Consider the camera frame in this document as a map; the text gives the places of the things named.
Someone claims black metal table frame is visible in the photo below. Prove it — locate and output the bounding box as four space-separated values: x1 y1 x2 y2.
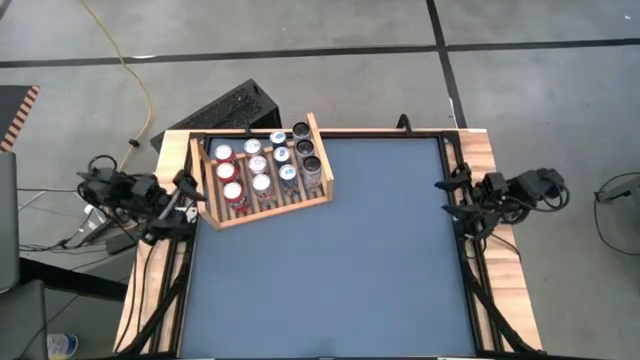
149 128 506 360

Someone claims yellow floor cable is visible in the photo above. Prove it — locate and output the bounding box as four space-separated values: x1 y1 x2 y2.
79 0 153 169

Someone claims black striped-edge floor mat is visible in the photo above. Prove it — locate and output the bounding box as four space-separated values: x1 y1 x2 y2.
0 84 41 154

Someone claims red Fanta strawberry can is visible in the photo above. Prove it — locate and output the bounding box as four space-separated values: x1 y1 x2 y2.
215 161 241 184
213 143 236 164
222 180 250 214

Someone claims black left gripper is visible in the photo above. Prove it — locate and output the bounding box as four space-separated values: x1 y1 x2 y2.
141 169 209 247

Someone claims wooden slatted shelf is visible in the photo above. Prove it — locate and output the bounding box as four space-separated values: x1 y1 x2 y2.
188 111 336 231

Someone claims white cable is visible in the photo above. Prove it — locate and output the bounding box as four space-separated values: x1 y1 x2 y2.
74 192 107 226

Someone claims black perforated box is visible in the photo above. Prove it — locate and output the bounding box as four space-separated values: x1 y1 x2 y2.
149 78 283 151

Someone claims black looped cable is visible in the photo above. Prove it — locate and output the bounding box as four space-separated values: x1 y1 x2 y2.
593 172 640 259

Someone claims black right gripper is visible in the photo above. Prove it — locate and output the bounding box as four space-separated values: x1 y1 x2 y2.
433 162 509 237

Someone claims black floor bar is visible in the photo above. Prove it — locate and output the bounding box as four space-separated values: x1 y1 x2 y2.
18 255 130 303

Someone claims grey stand base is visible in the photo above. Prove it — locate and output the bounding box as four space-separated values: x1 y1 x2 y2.
594 175 640 205

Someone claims plastic bottle blue label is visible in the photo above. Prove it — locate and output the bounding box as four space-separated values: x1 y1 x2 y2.
47 333 80 360

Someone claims black floor cable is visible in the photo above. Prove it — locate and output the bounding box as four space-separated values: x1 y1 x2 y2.
17 219 109 252

